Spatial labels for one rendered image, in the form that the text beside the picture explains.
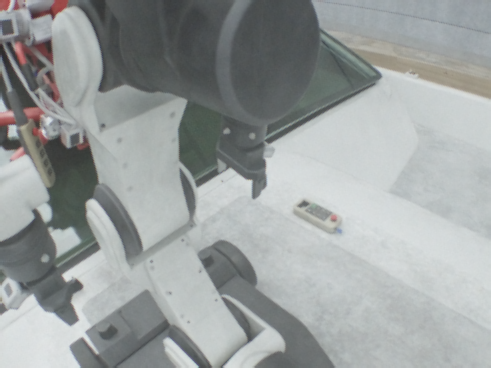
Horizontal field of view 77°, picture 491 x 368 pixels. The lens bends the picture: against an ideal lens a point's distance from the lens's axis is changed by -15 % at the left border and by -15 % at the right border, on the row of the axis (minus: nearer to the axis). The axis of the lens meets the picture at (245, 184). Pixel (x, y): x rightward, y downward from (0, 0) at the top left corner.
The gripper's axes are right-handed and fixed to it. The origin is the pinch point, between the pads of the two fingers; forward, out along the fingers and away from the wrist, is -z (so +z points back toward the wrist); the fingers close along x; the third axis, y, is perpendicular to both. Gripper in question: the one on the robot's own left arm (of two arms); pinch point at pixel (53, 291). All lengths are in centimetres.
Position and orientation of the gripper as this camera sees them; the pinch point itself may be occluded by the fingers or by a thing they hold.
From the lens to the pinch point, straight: 64.8
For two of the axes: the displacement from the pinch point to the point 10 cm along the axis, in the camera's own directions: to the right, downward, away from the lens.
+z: 0.8, -7.0, -7.1
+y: -7.0, 4.6, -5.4
